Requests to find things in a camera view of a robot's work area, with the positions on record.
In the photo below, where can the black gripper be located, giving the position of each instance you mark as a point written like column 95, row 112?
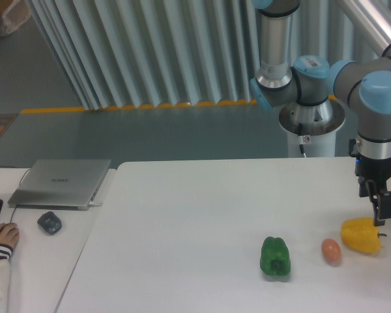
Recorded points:
column 373, row 169

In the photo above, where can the yellow bell pepper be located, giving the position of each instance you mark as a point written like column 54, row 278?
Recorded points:
column 361, row 235

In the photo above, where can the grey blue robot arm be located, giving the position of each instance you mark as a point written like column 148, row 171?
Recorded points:
column 313, row 93

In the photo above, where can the green bell pepper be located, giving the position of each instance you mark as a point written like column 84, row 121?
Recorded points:
column 275, row 258

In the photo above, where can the person's hand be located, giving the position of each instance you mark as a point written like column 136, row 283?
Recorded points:
column 9, row 235

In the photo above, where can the brown egg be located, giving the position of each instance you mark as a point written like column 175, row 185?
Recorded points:
column 331, row 250

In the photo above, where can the white pleated curtain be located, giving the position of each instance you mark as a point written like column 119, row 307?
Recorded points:
column 152, row 53

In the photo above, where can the silver laptop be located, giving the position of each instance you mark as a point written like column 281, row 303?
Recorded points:
column 61, row 184

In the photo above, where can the dark grey mouse-like device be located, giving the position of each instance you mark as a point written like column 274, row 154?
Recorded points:
column 50, row 223

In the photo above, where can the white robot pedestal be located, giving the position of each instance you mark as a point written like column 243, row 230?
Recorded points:
column 311, row 130

